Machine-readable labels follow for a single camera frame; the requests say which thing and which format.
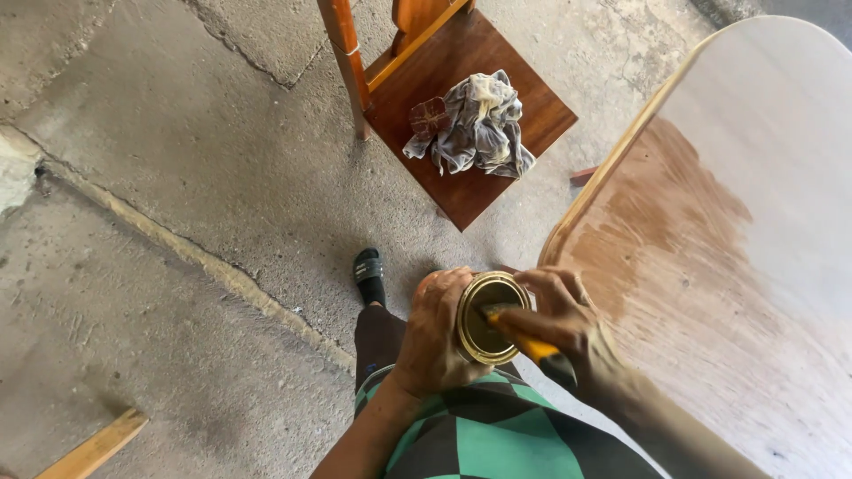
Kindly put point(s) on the light wooden plank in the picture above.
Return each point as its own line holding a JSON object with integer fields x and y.
{"x": 93, "y": 449}

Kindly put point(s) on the black slide sandal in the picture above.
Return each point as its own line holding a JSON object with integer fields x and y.
{"x": 368, "y": 267}

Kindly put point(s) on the dark brown trousers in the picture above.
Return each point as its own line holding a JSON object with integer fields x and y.
{"x": 376, "y": 339}

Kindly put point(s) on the reddish brown sandpaper piece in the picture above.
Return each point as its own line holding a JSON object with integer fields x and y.
{"x": 428, "y": 118}

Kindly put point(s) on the green black checkered shirt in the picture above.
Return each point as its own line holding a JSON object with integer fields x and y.
{"x": 496, "y": 432}

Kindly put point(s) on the grey stained rag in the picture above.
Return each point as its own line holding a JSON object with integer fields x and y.
{"x": 479, "y": 126}

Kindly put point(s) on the person's right hand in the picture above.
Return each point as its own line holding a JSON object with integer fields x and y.
{"x": 572, "y": 326}

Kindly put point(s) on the small reddish wood piece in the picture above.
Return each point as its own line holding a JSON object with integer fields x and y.
{"x": 584, "y": 177}

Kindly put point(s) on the brown wooden chair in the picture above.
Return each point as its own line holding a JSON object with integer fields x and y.
{"x": 459, "y": 60}

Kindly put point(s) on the round tin can gold lid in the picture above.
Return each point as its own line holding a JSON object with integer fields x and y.
{"x": 482, "y": 332}

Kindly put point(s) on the partly stained wooden table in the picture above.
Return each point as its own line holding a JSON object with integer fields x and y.
{"x": 719, "y": 233}

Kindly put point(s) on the person's left hand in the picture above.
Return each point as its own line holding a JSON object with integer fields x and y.
{"x": 429, "y": 339}

